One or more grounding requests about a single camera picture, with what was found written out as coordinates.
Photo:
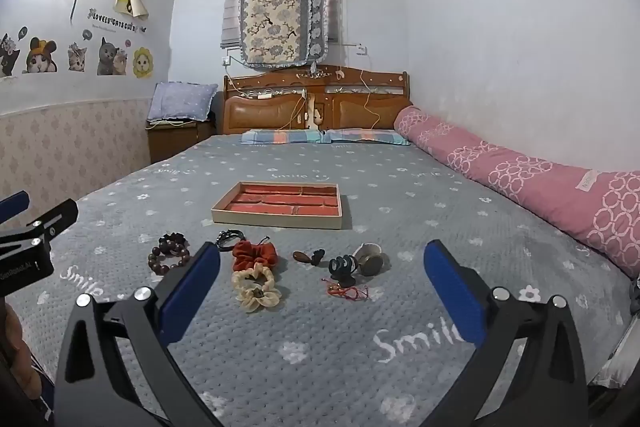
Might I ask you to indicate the hanging floral quilt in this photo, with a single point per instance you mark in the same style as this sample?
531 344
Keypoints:
272 7

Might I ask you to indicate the speech bubble sticker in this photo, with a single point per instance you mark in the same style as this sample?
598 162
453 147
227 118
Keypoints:
87 34

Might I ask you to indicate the rust orange scrunchie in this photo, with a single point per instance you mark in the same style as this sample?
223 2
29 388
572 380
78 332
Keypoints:
245 252

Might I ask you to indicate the grey flower bedspread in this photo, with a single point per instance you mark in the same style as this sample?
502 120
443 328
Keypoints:
300 357

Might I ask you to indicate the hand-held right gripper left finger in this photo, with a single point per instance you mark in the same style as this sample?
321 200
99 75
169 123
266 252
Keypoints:
192 292

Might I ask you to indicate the striped pastel pillow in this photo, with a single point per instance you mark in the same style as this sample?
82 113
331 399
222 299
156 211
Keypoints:
280 137
365 137

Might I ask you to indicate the tabby kitten sticker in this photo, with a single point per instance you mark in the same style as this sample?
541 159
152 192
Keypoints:
77 59

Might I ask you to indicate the pink rolled quilt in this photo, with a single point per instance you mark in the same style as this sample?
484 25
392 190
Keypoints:
500 162

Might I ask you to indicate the lettering wall sticker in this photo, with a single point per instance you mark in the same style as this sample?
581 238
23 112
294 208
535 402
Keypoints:
112 14

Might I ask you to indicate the grey window blinds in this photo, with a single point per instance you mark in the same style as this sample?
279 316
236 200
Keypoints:
231 7

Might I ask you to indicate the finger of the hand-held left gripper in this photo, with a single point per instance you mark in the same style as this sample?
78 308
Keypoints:
55 217
12 205

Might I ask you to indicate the hat-wearing cat sticker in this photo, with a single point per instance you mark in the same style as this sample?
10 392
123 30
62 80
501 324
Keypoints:
41 57

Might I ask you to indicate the blue dotted cushion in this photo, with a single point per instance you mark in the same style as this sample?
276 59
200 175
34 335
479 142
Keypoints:
182 102

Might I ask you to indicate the brick-pattern tray box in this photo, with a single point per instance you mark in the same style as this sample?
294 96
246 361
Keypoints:
280 207

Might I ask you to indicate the wooden nightstand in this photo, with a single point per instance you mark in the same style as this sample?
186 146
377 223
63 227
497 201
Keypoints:
170 142

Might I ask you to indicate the wooden bed headboard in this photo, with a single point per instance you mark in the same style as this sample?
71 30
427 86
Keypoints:
250 112

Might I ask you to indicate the brown wooden hair clip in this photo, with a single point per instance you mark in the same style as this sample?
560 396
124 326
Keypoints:
301 256

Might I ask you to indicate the black white cat sticker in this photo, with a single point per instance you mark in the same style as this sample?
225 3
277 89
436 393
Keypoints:
9 57

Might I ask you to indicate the black claw hair clip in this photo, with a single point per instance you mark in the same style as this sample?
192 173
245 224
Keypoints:
342 274

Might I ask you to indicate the beige flower scrunchie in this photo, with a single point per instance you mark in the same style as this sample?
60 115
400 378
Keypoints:
245 297

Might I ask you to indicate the person's left forearm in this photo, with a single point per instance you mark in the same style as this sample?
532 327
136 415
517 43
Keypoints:
10 337

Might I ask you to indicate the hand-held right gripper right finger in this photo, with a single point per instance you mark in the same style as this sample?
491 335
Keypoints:
455 292

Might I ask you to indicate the grey cats sticker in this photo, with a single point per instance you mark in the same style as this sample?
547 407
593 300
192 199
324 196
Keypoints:
107 57

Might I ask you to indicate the yellow flower cat sticker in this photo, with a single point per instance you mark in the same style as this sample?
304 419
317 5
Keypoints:
142 63

